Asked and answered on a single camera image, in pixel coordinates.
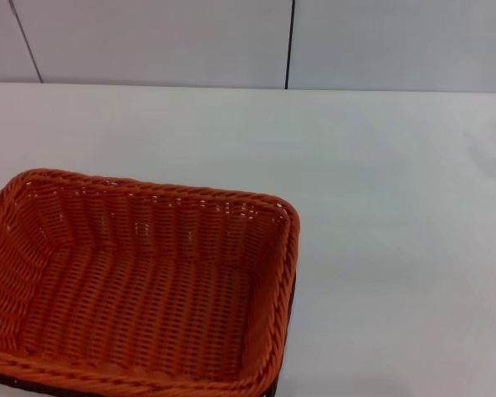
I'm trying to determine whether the orange-yellow woven basket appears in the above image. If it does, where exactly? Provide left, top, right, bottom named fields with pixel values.
left=0, top=167, right=303, bottom=397

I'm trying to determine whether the dark brown woven basket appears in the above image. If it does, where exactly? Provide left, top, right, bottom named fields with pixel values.
left=0, top=268, right=302, bottom=397

